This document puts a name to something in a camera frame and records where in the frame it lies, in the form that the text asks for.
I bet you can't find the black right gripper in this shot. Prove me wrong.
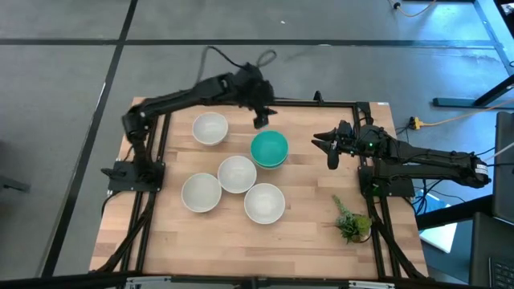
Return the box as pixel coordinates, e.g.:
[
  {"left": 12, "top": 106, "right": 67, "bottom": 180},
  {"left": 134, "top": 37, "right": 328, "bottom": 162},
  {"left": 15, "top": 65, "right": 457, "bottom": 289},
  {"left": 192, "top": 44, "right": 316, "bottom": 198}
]
[{"left": 312, "top": 120, "right": 363, "bottom": 171}]

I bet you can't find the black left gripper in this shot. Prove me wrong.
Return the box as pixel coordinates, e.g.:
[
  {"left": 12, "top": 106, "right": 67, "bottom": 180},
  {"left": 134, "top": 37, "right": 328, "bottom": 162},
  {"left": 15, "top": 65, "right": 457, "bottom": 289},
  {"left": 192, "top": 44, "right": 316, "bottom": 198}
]
[{"left": 235, "top": 63, "right": 279, "bottom": 130}]

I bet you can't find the turquoise bowl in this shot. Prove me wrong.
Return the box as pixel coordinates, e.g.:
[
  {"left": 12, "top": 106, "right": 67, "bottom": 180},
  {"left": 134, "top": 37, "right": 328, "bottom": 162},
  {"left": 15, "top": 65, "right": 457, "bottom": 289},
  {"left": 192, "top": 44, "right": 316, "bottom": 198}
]
[{"left": 250, "top": 129, "right": 290, "bottom": 166}]

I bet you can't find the pale green bowl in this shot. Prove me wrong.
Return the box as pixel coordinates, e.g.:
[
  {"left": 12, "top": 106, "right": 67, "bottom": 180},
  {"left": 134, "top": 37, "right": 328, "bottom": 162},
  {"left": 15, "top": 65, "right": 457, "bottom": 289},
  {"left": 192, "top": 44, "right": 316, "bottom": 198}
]
[{"left": 252, "top": 155, "right": 288, "bottom": 171}]

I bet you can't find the white bowl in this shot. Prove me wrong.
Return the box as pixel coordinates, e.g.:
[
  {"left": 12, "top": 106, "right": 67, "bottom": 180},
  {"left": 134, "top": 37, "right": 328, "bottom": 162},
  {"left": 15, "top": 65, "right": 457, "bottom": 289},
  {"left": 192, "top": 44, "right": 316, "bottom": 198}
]
[
  {"left": 243, "top": 182, "right": 287, "bottom": 225},
  {"left": 191, "top": 111, "right": 230, "bottom": 146},
  {"left": 181, "top": 172, "right": 222, "bottom": 214},
  {"left": 217, "top": 155, "right": 258, "bottom": 194}
]

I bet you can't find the small potted green plant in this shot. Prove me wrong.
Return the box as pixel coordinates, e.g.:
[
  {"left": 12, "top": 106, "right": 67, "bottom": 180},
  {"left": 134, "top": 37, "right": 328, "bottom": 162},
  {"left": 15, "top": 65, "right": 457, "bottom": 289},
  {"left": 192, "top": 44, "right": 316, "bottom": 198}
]
[{"left": 332, "top": 194, "right": 373, "bottom": 245}]

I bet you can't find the black desk foot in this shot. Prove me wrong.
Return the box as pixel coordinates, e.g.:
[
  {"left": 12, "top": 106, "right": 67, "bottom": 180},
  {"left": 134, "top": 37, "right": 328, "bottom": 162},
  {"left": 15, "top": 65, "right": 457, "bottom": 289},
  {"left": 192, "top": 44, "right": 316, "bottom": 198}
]
[{"left": 432, "top": 74, "right": 514, "bottom": 108}]

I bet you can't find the black side table bar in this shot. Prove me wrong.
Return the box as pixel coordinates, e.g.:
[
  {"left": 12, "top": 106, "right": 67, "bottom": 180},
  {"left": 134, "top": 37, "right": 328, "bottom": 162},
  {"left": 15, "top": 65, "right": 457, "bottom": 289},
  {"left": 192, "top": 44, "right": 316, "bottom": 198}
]
[{"left": 415, "top": 194, "right": 495, "bottom": 231}]

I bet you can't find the white paper sheet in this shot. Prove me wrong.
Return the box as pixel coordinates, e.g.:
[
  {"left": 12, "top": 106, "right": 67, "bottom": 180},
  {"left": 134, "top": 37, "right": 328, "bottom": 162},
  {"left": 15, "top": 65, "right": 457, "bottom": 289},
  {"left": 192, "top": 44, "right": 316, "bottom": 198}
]
[{"left": 419, "top": 222, "right": 459, "bottom": 254}]

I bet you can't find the black computer case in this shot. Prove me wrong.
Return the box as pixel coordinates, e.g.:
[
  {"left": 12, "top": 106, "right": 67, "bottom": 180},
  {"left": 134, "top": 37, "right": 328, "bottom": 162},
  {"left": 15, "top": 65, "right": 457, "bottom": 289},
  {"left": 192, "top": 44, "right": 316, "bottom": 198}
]
[{"left": 492, "top": 111, "right": 514, "bottom": 226}]

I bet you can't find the black laptop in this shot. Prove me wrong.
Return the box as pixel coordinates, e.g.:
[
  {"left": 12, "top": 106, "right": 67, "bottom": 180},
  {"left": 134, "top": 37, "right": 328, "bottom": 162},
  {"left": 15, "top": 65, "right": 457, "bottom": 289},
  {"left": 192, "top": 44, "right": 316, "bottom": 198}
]
[{"left": 468, "top": 212, "right": 514, "bottom": 288}]

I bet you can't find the black aluminium table frame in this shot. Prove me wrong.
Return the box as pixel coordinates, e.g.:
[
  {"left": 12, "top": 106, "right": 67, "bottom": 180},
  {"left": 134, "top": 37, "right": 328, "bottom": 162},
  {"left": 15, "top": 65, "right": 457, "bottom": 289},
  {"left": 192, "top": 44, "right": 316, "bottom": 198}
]
[{"left": 90, "top": 90, "right": 429, "bottom": 282}]

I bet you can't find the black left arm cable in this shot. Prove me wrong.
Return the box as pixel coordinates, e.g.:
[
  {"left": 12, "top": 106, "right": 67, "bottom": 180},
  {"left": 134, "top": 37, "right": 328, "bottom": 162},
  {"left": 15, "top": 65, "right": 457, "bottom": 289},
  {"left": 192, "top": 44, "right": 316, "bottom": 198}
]
[{"left": 195, "top": 45, "right": 279, "bottom": 86}]

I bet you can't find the blue cable bundle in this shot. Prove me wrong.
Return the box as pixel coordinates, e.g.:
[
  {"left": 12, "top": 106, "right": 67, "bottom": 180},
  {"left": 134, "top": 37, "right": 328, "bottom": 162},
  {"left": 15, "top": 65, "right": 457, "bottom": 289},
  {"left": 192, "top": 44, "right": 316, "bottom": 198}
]
[{"left": 412, "top": 191, "right": 431, "bottom": 217}]

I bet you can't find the orange extension cable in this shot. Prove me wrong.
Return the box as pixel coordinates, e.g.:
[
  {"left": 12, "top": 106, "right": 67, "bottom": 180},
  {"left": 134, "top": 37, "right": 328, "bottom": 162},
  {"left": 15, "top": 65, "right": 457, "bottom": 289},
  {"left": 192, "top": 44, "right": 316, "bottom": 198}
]
[{"left": 421, "top": 99, "right": 514, "bottom": 128}]

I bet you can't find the silver metal bracket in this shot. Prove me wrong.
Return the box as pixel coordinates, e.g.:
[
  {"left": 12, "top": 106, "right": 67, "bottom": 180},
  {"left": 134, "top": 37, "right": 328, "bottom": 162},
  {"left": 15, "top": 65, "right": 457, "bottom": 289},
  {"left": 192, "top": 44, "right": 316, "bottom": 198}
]
[
  {"left": 125, "top": 275, "right": 173, "bottom": 289},
  {"left": 348, "top": 280, "right": 397, "bottom": 289}
]

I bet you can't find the yellow cable with black plug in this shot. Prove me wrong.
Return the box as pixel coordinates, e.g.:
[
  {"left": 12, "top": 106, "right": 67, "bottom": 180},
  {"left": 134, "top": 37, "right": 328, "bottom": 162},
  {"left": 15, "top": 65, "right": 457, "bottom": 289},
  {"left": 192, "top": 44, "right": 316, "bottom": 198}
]
[{"left": 391, "top": 0, "right": 438, "bottom": 18}]

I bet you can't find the white cable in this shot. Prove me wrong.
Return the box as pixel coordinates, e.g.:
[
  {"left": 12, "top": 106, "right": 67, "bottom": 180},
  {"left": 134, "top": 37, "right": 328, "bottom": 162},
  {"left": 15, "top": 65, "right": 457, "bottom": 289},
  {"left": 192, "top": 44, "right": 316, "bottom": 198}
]
[{"left": 481, "top": 140, "right": 514, "bottom": 162}]

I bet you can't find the pale desk frame beam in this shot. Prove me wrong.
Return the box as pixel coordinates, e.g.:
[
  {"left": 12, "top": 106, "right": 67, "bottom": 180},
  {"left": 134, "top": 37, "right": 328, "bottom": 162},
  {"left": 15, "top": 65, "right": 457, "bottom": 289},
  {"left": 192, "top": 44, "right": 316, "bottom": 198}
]
[{"left": 473, "top": 0, "right": 514, "bottom": 77}]

